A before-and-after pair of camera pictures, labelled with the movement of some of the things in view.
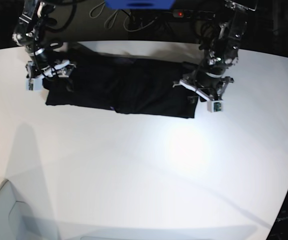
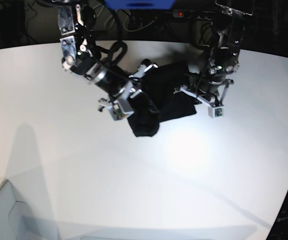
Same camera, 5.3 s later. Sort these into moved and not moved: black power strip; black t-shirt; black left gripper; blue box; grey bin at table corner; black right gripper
Moved: black t-shirt; black left gripper
Not moved: blue box; black right gripper; grey bin at table corner; black power strip
